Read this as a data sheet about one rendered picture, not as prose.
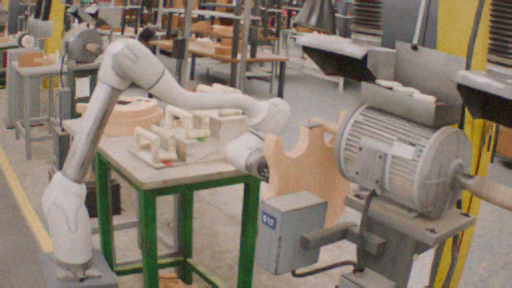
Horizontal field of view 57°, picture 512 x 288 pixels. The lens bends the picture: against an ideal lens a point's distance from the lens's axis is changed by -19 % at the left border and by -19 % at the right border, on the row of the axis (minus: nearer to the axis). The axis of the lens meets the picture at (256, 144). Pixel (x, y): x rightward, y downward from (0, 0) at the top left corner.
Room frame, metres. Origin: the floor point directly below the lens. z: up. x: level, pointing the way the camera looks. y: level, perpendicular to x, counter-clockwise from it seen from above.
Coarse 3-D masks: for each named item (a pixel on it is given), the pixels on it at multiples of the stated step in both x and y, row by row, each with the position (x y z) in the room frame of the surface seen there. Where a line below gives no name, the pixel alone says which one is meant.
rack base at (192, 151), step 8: (176, 128) 2.44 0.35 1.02; (160, 136) 2.39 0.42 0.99; (176, 136) 2.31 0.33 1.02; (184, 136) 2.32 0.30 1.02; (160, 144) 2.39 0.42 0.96; (176, 144) 2.28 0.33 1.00; (184, 144) 2.23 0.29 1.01; (192, 144) 2.24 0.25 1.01; (200, 144) 2.26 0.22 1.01; (208, 144) 2.29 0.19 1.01; (216, 144) 2.32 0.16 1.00; (176, 152) 2.28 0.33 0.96; (184, 152) 2.23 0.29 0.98; (192, 152) 2.24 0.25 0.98; (200, 152) 2.27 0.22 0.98; (208, 152) 2.29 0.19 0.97; (216, 152) 2.32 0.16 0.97; (184, 160) 2.23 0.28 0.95; (192, 160) 2.24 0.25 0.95; (200, 160) 2.27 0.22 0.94; (208, 160) 2.29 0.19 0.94
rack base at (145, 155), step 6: (132, 150) 2.32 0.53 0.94; (144, 150) 2.33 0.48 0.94; (150, 150) 2.34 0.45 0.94; (162, 150) 2.36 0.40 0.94; (138, 156) 2.25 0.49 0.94; (144, 156) 2.25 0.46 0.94; (150, 156) 2.26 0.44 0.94; (144, 162) 2.21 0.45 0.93; (150, 162) 2.18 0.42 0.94; (174, 162) 2.21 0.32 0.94; (180, 162) 2.21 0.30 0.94; (156, 168) 2.13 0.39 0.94; (162, 168) 2.15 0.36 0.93
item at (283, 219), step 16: (304, 192) 1.50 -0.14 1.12; (272, 208) 1.38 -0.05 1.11; (288, 208) 1.37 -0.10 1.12; (304, 208) 1.39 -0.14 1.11; (320, 208) 1.43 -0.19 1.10; (272, 224) 1.37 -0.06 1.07; (288, 224) 1.36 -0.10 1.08; (304, 224) 1.39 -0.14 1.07; (320, 224) 1.43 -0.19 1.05; (272, 240) 1.37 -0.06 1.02; (288, 240) 1.36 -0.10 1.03; (256, 256) 1.42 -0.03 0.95; (272, 256) 1.36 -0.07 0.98; (288, 256) 1.37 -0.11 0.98; (304, 256) 1.41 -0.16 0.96; (272, 272) 1.36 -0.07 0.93; (304, 272) 1.44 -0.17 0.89; (320, 272) 1.41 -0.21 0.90
